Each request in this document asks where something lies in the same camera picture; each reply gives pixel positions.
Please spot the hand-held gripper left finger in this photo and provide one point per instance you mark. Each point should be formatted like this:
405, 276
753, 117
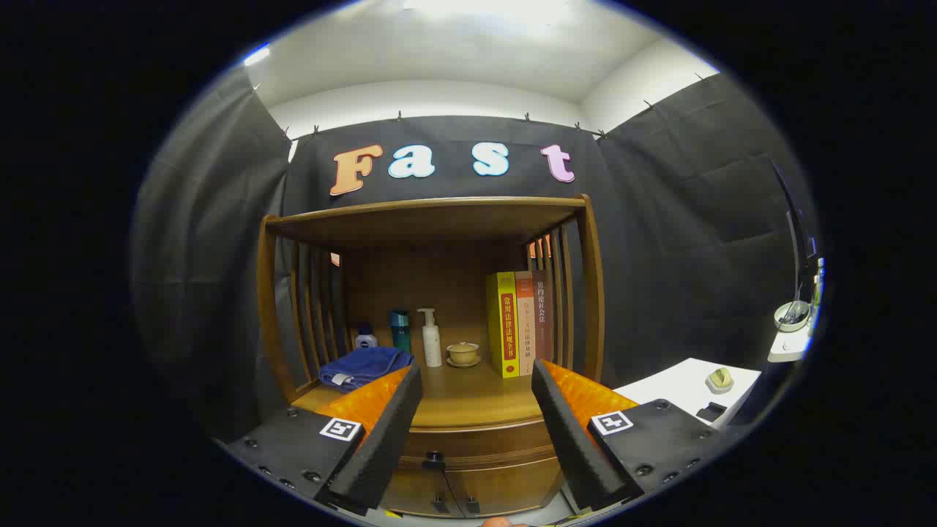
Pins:
388, 439

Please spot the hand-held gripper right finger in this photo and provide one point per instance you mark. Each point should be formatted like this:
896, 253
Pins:
567, 439

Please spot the wooden drawer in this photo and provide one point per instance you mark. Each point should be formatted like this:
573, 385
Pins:
483, 443

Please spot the wooden cabinet door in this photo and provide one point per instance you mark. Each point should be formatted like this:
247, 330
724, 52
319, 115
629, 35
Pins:
512, 487
413, 494

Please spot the white side cabinet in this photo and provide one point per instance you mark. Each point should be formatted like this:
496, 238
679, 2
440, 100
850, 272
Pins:
681, 384

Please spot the wooden cabinet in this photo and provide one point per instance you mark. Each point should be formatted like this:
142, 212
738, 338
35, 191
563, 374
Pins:
439, 278

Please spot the blue folded towel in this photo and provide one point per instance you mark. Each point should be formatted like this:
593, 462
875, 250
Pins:
362, 366

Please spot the small white blue-capped bottle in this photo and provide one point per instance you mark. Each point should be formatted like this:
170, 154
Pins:
366, 339

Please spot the white pump bottle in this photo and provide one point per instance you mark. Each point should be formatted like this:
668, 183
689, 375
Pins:
432, 344

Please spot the teal bottle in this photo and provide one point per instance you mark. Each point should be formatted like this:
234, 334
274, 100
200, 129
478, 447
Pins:
400, 333

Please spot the beige saucer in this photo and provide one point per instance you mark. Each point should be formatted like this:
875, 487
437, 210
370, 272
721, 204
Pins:
464, 364

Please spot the beige lidded tea cup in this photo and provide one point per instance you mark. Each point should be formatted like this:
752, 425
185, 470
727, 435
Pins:
463, 352

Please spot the orange and white book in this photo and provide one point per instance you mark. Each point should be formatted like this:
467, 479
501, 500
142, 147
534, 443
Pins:
525, 329

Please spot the yellow book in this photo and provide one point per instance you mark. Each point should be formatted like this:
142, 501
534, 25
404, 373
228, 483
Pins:
505, 329

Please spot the brown book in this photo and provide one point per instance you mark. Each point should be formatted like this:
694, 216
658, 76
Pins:
542, 315

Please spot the white bowl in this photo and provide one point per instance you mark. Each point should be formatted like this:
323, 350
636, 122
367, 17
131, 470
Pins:
792, 316

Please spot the white wall shelf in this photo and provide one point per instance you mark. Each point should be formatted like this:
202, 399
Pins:
789, 348

